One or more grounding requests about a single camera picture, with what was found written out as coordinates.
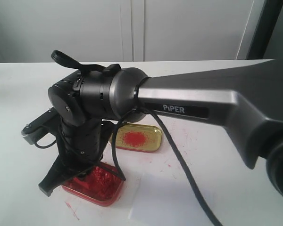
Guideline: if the red stamp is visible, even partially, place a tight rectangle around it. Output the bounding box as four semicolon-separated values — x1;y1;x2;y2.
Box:
73;174;94;190

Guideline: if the white cabinet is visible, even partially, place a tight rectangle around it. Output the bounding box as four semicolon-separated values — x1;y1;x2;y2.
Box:
0;0;265;63

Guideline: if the dark vertical post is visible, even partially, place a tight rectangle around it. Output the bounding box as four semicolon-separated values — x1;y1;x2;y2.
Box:
246;0;283;60

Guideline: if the red ink tin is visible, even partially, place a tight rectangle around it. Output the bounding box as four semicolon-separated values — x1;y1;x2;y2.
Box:
62;162;124;207

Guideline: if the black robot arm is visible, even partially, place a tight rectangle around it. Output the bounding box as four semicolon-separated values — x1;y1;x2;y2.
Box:
39;50;283;197

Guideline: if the black cable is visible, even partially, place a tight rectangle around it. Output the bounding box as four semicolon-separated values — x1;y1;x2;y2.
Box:
108;108;225;226

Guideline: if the white paper sheet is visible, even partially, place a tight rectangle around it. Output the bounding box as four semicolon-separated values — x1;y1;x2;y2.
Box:
128;173;212;226

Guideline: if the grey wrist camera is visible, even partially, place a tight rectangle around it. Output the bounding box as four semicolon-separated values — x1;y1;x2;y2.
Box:
21;107;60;145

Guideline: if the gold tin lid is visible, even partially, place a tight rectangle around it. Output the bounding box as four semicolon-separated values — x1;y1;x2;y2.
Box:
116;123;163;153

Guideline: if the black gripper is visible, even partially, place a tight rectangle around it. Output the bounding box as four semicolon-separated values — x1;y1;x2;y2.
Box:
38;119;108;197

